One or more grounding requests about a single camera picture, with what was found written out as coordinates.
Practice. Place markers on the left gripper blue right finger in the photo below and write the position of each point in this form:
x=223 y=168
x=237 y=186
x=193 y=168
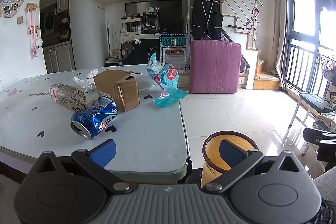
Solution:
x=231 y=154

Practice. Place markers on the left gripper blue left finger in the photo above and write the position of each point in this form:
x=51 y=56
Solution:
x=104 y=153

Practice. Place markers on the crushed blue soda can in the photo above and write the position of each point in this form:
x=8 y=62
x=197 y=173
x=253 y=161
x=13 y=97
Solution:
x=91 y=120

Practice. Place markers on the clear plastic water bottle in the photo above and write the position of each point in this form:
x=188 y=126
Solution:
x=67 y=96

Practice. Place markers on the brown cardboard box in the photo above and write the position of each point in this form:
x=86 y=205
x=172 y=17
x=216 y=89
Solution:
x=121 y=86

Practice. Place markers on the white plastic shopping bag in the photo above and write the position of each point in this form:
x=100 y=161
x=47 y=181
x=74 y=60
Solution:
x=87 y=84

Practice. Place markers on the blue plastic snack bag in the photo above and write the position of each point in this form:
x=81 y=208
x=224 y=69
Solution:
x=167 y=78

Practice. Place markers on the yellow wooden trash bin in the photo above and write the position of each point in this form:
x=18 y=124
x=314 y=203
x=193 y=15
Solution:
x=214 y=166

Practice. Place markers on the pink folded mattress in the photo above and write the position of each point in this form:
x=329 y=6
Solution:
x=214 y=67

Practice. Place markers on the grey window curtain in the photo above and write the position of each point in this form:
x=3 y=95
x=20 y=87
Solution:
x=280 y=41

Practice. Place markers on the black have a nice day board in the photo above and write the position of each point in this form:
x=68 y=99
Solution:
x=139 y=51

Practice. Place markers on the poison sign pegboard crate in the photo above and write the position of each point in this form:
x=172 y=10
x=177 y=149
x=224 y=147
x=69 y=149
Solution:
x=175 y=49

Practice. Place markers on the black vest on hanger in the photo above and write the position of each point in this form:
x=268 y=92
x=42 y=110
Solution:
x=206 y=20

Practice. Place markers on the black television screen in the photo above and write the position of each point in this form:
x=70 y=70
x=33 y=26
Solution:
x=158 y=17

